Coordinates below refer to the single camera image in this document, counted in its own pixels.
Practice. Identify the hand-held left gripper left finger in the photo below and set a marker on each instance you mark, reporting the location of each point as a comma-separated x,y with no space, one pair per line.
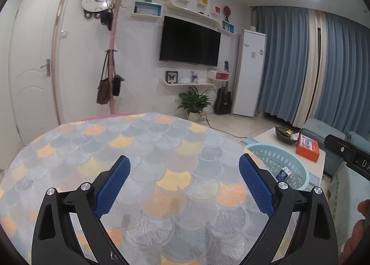
114,187

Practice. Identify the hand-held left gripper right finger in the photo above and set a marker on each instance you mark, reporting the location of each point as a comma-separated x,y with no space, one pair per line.
255,184

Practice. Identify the light blue plastic basket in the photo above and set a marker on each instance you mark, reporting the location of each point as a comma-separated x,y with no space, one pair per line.
260,149

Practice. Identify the black shoulder bag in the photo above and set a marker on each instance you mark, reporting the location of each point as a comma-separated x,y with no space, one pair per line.
116,85

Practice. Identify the brown shoulder bag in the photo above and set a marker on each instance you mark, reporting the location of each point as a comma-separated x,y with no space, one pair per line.
103,91

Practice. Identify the person's right hand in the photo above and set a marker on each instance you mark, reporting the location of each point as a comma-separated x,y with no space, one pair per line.
361,239

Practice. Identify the blue and white small carton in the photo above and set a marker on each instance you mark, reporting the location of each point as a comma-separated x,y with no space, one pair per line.
283,174

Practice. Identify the orange cardboard box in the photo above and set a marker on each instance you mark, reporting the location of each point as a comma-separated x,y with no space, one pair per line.
308,148

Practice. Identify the teal sofa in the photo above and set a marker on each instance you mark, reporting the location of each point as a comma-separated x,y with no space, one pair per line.
315,126

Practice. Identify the dark bowl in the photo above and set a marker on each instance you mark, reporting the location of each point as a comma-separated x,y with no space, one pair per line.
284,136

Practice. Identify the scallop patterned tablecloth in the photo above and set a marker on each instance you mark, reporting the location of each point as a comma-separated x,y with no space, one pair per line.
173,152

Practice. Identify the blue curtain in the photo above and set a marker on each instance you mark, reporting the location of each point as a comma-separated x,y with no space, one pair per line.
280,62
344,74

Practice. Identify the beige curtain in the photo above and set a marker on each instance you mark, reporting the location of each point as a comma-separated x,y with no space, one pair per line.
310,74

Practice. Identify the black acoustic guitar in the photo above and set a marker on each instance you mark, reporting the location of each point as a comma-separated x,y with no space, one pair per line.
222,101

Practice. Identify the potted green plant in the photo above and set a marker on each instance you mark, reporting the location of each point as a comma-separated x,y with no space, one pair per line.
193,103

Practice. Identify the white refrigerator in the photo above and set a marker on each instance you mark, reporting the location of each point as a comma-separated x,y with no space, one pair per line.
248,74

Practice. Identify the pink coat rack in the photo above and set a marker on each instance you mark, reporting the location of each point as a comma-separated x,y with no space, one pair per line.
112,51

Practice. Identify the white door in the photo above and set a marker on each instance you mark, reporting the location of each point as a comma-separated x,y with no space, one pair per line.
31,65

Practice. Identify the black hat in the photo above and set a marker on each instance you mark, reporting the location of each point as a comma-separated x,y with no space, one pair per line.
107,19

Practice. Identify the round red fan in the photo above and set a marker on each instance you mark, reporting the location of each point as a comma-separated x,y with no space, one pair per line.
227,10

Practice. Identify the blue and white box shelf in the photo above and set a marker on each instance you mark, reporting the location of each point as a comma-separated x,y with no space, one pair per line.
147,9

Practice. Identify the red and white wall box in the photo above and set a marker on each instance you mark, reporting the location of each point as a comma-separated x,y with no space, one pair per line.
219,76

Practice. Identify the white curved wall shelf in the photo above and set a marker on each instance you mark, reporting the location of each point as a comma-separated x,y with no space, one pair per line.
185,85

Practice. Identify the butterfly picture frame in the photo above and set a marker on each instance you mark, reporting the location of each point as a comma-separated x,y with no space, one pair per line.
171,77

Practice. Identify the black wall television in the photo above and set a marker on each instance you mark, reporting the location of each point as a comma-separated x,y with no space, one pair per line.
189,41

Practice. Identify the blue wall cube shelf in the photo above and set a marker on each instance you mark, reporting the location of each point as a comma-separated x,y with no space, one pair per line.
227,26

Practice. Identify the white light switch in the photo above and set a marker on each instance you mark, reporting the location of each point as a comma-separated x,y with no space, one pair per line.
64,34

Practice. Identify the red wall cube shelf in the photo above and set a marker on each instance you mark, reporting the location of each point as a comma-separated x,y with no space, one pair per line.
216,9

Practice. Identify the panda wall clock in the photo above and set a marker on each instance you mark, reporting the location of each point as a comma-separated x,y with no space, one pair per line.
95,0

